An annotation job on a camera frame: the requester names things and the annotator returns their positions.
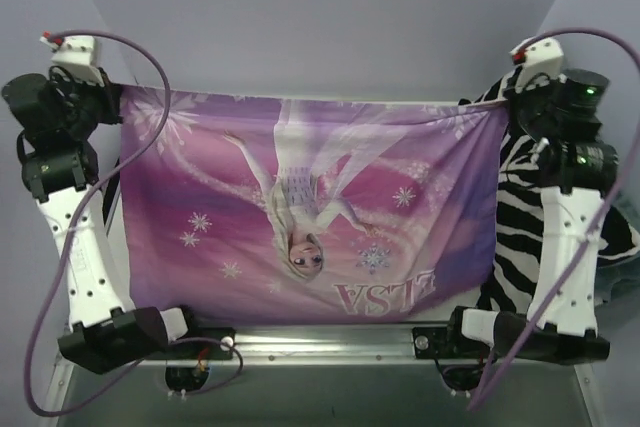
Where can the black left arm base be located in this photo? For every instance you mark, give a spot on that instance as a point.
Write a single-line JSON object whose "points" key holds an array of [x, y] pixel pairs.
{"points": [[203, 344]]}

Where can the pink pillowcase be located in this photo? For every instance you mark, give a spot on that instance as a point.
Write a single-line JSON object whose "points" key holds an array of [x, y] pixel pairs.
{"points": [[252, 210]]}

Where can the aluminium front rail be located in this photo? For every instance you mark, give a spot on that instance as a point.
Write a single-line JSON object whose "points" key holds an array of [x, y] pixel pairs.
{"points": [[320, 344]]}

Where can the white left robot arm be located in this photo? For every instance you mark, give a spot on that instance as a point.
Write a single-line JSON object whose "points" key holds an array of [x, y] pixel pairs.
{"points": [[58, 113]]}

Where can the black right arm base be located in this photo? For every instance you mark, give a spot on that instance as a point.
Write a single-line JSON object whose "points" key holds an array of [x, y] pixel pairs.
{"points": [[436, 342]]}

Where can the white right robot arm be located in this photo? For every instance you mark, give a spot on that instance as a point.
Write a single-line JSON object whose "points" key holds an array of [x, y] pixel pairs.
{"points": [[576, 173]]}

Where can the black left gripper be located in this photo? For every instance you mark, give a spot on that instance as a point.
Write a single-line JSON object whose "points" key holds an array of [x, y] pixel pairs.
{"points": [[107, 98]]}

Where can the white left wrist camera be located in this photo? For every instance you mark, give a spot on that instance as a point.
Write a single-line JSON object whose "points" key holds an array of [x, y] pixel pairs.
{"points": [[73, 51]]}

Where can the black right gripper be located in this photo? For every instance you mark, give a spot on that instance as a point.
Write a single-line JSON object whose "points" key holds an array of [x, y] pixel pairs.
{"points": [[516, 107]]}

